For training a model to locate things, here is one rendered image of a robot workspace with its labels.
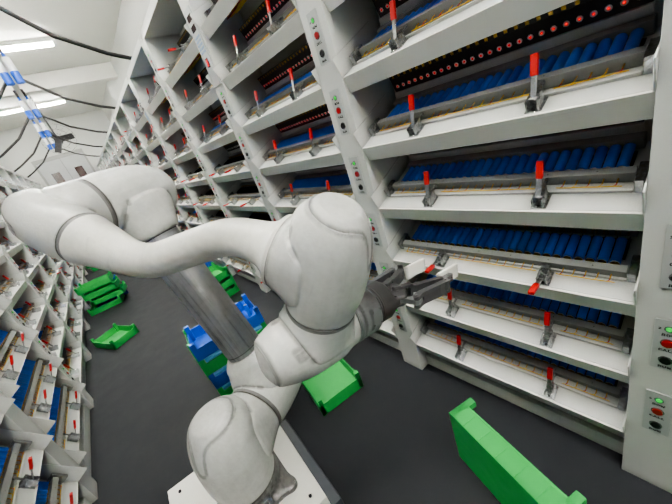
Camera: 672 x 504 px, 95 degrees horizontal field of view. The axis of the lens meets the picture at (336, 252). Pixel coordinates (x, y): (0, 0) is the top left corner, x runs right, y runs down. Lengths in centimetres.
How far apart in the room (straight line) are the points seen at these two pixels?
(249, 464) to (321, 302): 55
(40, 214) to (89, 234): 10
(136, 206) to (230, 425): 52
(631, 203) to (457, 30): 44
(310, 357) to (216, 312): 44
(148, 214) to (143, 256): 24
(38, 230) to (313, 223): 53
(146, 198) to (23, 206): 20
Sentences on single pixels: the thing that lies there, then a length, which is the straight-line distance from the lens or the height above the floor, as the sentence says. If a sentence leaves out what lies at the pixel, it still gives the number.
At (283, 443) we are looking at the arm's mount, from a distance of 105.
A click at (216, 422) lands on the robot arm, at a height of 52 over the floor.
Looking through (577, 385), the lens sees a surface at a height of 17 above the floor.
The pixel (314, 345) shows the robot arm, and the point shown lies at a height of 75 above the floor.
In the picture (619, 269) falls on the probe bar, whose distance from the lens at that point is 84.
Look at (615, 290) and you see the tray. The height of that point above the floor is 53.
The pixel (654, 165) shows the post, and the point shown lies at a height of 80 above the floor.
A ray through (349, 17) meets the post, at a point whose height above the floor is 123.
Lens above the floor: 102
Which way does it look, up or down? 23 degrees down
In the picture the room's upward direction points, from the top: 19 degrees counter-clockwise
